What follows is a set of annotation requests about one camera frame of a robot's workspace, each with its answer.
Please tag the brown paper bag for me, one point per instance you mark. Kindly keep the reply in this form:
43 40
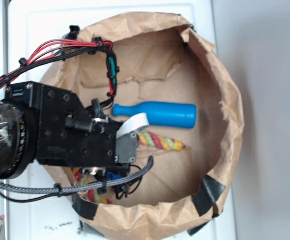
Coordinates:
161 58

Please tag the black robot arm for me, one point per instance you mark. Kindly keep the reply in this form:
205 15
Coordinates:
9 141

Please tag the black tape top left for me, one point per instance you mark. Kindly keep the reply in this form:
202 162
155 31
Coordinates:
74 31

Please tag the black tape bottom left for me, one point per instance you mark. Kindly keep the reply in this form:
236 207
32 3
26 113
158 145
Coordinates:
83 208

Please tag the black tape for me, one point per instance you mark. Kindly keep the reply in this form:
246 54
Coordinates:
83 208
74 31
209 193

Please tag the grey camera module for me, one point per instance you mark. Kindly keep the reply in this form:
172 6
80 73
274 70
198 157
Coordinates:
126 149

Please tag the blue plastic bottle toy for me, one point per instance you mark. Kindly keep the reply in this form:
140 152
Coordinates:
167 114

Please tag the black tape bottom right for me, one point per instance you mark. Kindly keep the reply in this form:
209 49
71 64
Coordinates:
209 193

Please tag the white plastic tray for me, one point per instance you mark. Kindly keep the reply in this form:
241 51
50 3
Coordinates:
33 22

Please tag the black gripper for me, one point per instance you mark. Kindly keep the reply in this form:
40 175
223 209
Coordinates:
57 130

